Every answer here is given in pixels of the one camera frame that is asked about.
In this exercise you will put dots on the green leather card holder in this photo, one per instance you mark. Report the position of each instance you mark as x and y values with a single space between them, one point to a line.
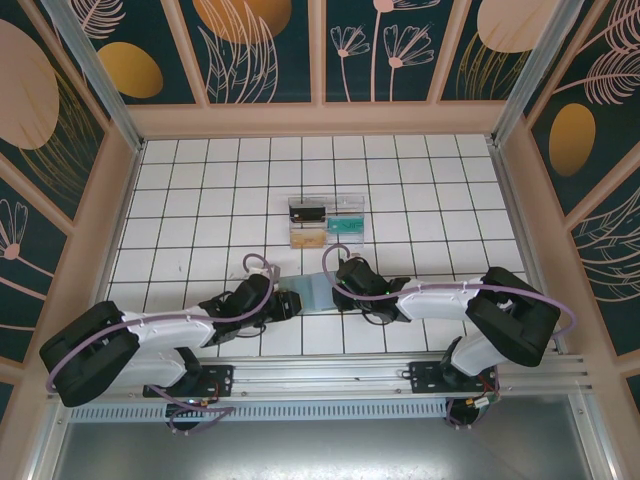
315 295

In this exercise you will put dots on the black VIP credit card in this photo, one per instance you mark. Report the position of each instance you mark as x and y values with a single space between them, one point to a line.
307 206

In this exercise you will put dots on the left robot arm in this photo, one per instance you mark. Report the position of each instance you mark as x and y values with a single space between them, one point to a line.
165 330

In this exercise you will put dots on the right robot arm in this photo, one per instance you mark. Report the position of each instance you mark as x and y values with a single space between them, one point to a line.
435 305

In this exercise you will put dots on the clear acrylic card tray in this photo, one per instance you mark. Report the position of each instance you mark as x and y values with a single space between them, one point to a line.
347 241

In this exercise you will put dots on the teal credit card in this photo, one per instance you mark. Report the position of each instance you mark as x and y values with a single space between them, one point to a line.
345 226

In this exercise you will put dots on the gold credit card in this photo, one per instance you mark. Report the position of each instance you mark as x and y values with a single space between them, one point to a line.
309 241

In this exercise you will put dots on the yellow power connector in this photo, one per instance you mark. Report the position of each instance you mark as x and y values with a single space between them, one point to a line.
480 401
203 401

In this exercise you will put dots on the brushed metal panel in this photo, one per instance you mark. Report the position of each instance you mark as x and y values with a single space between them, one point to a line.
320 450

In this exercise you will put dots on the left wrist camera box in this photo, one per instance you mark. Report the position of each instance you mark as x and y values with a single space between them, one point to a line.
260 271

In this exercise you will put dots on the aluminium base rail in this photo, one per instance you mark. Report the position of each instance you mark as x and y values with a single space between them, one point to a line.
320 375

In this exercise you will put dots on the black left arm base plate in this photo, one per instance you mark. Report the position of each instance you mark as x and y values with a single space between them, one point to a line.
220 377

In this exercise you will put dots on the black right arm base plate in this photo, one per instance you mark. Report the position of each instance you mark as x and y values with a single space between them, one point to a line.
425 375

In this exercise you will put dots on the aluminium side rail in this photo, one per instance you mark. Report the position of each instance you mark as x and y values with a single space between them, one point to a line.
127 200
506 200

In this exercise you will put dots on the aluminium frame post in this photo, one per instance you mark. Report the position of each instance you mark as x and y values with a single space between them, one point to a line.
100 85
530 70

